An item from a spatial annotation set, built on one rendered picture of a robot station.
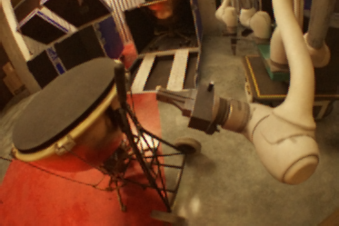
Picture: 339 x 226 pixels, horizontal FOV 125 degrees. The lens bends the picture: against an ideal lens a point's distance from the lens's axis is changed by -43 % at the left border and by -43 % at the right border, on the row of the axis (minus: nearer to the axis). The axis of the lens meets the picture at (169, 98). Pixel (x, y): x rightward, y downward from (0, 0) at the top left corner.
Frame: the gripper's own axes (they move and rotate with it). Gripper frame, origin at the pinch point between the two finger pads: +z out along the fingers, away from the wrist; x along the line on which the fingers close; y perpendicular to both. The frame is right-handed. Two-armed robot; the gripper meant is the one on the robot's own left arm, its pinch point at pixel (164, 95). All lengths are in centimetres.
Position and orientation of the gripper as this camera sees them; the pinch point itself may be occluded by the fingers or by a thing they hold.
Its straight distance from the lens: 42.7
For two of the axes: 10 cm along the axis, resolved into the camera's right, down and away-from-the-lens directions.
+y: 1.2, -7.0, -7.0
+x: -2.7, 6.6, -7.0
